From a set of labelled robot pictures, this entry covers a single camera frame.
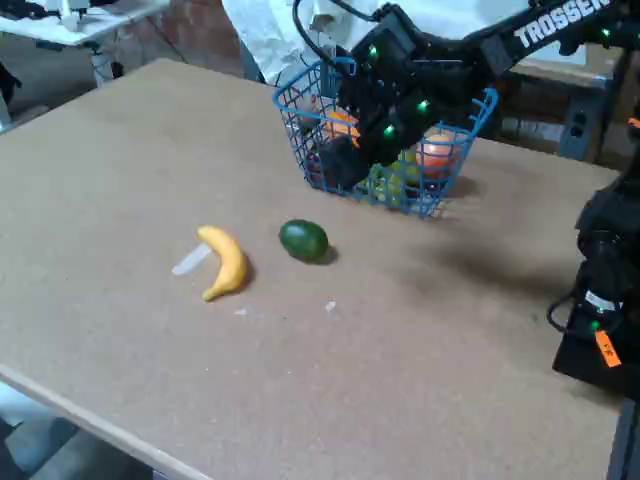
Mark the round dark green toy fruit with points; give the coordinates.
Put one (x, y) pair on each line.
(303, 241)

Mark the red brown toy fruit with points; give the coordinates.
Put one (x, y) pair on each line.
(307, 105)

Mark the black toy grapes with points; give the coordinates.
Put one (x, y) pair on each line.
(315, 165)

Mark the toy orange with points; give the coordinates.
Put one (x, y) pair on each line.
(340, 125)

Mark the light green toy grapes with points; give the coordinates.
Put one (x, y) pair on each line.
(385, 187)

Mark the yellow toy banana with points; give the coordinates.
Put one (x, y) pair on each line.
(232, 260)

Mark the white crumpled sheet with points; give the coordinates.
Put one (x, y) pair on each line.
(270, 30)

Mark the wooden workbench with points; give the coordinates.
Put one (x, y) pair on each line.
(540, 130)

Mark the small white tape scrap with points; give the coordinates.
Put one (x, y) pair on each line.
(242, 312)

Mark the long white tape strip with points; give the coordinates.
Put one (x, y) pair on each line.
(187, 265)

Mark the white desk leg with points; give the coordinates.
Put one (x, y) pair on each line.
(100, 65)

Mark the white desk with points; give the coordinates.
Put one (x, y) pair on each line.
(100, 22)

